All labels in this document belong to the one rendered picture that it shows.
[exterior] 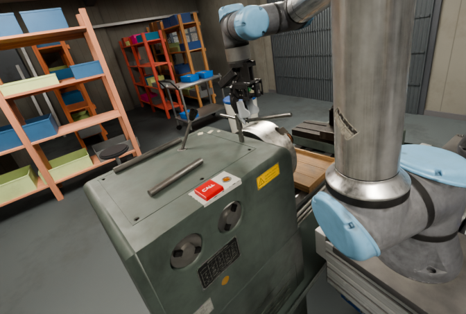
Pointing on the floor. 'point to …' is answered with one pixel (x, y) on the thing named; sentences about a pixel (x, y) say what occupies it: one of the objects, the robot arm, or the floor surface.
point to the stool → (114, 152)
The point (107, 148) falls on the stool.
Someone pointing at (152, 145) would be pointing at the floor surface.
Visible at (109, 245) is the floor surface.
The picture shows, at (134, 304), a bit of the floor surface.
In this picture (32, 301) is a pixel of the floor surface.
